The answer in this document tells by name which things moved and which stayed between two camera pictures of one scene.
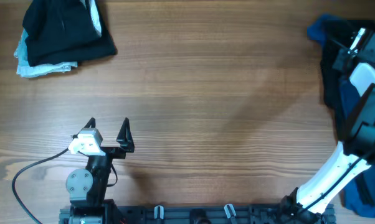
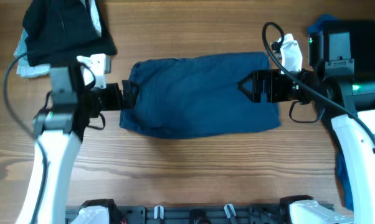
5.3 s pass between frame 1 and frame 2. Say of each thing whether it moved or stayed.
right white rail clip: stayed
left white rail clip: stayed
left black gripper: moved
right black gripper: moved
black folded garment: stayed
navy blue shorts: moved
